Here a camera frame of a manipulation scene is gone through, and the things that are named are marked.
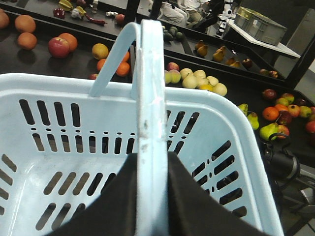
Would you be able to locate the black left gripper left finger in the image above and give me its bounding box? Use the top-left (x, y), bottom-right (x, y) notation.
top-left (49, 153), bottom-right (137, 236)

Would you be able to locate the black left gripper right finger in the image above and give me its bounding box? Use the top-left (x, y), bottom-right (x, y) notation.
top-left (167, 152), bottom-right (266, 236)

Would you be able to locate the light blue plastic basket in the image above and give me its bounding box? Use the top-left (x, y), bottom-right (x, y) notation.
top-left (0, 19), bottom-right (285, 236)

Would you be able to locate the red apple right side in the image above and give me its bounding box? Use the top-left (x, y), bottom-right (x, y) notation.
top-left (48, 37), bottom-right (70, 59)

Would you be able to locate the black wooden produce stand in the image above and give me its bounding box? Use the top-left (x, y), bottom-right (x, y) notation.
top-left (0, 0), bottom-right (315, 236)

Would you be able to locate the red chili pepper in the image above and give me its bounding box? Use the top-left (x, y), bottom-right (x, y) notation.
top-left (85, 14), bottom-right (106, 26)

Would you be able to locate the red apple upper tray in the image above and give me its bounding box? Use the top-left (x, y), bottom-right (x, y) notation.
top-left (115, 14), bottom-right (125, 25)

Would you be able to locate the white garlic bulb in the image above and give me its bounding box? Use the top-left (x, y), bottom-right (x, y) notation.
top-left (71, 8), bottom-right (82, 19)

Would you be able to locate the red bell pepper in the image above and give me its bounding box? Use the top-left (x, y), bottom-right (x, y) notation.
top-left (53, 8), bottom-right (65, 19)

